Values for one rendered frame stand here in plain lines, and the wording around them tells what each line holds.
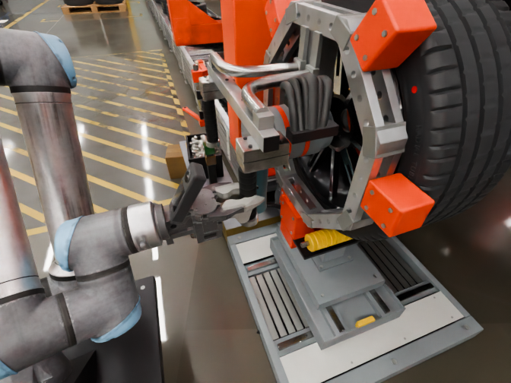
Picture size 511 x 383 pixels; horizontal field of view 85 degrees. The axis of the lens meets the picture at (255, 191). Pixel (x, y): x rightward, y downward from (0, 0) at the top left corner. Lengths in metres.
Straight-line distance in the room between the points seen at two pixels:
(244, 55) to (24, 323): 0.89
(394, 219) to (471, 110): 0.22
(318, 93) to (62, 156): 0.60
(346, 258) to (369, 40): 0.91
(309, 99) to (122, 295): 0.47
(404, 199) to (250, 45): 0.72
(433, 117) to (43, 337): 0.70
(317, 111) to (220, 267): 1.10
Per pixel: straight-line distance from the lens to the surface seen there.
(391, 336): 1.33
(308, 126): 0.49
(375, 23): 0.53
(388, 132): 0.54
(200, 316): 1.35
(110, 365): 1.04
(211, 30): 3.01
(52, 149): 0.81
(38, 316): 0.57
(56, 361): 0.95
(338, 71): 0.80
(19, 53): 0.81
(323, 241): 0.90
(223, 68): 0.70
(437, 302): 1.49
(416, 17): 0.53
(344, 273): 1.22
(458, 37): 0.62
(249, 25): 1.03
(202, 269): 1.47
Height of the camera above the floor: 1.21
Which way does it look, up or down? 41 degrees down
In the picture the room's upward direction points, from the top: straight up
